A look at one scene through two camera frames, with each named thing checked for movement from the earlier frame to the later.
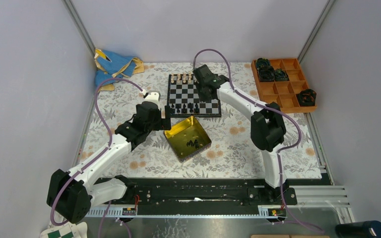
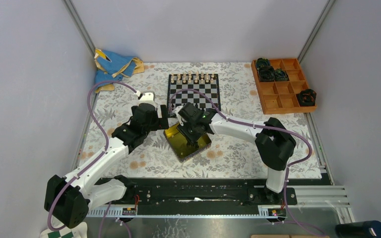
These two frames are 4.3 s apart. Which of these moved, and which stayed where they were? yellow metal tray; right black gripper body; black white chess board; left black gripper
Moved: right black gripper body
Stayed: left black gripper; black white chess board; yellow metal tray
